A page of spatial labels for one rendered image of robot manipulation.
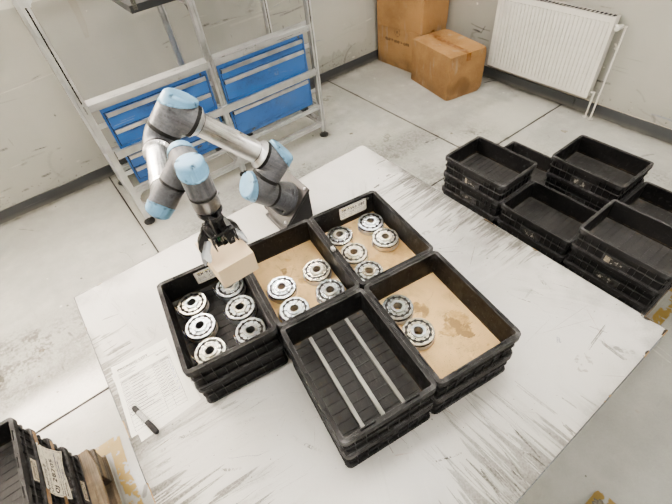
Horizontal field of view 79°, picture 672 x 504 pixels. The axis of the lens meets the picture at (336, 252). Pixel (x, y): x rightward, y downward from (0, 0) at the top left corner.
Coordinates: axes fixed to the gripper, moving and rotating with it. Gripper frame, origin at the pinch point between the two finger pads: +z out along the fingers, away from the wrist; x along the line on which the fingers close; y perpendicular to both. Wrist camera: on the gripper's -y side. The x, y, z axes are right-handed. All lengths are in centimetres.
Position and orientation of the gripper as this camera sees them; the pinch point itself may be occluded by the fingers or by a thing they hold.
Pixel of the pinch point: (225, 252)
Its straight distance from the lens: 131.7
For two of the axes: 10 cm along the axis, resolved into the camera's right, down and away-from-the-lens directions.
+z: 0.9, 6.7, 7.3
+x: 7.9, -5.0, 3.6
